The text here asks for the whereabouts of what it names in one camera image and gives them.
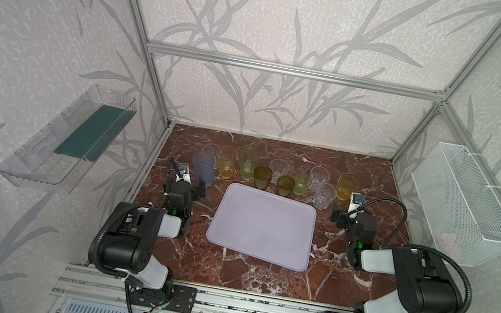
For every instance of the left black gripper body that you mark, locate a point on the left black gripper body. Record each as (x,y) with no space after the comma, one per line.
(192,195)

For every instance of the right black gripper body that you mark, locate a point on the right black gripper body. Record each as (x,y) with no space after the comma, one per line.
(343,222)

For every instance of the small yellow cup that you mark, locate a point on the small yellow cup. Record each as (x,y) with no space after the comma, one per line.
(346,186)

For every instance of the small clear faceted glass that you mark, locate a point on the small clear faceted glass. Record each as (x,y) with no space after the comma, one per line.
(324,195)

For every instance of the brown textured cup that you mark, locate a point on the brown textured cup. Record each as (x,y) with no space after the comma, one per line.
(262,177)
(285,186)

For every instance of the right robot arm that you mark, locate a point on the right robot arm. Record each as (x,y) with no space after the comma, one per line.
(427,281)

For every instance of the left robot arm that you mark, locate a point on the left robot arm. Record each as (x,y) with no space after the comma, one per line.
(124,246)

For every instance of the lavender plastic tray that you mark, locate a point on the lavender plastic tray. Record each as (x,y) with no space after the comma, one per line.
(265,226)

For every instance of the tall blue frosted cup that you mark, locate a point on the tall blue frosted cup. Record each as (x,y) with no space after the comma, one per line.
(204,167)

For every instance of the clear cup behind blue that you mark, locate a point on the clear cup behind blue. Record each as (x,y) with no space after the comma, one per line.
(213,149)

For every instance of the tall yellow plastic cup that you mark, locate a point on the tall yellow plastic cup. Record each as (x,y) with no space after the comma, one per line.
(226,161)

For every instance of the small green cup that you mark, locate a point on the small green cup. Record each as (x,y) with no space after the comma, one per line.
(302,183)

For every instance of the tall green plastic cup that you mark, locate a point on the tall green plastic cup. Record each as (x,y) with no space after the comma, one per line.
(248,160)

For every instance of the clear faceted cup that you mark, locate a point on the clear faceted cup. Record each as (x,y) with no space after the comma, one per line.
(279,168)

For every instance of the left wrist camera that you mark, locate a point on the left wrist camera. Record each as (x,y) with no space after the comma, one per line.
(183,173)

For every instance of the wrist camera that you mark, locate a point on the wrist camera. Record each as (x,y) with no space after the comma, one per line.
(356,201)
(183,173)

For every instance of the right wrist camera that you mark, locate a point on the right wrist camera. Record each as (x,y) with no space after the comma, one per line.
(356,201)

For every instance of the white wire basket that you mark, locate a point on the white wire basket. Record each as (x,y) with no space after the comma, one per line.
(461,208)

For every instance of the clear plastic wall bin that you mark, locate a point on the clear plastic wall bin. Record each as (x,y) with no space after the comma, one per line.
(58,157)

